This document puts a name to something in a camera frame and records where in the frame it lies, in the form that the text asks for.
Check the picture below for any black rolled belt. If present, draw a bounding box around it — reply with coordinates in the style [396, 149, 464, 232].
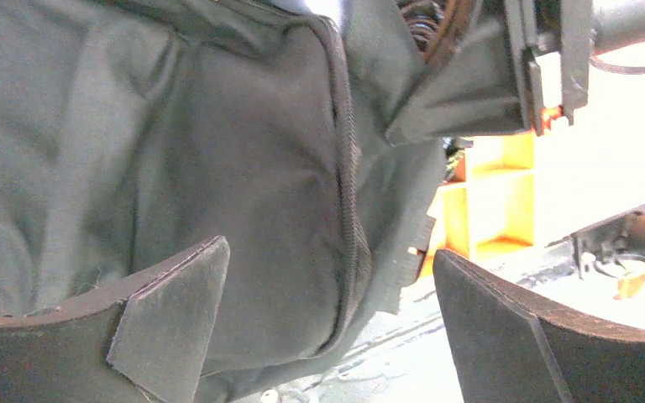
[396, 0, 446, 54]

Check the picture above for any black fabric backpack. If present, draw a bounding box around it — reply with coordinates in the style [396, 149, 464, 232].
[0, 1, 443, 402]

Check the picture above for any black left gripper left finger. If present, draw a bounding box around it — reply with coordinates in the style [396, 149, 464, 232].
[0, 236, 230, 402]

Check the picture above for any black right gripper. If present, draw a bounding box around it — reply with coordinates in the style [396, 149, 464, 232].
[385, 1, 593, 146]

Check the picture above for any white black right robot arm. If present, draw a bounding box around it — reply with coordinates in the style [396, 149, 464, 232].
[385, 1, 645, 145]

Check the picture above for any wooden compartment organizer tray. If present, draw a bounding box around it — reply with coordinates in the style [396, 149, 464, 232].
[419, 132, 536, 277]

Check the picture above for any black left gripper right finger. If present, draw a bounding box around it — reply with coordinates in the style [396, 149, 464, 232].
[433, 250, 645, 402]

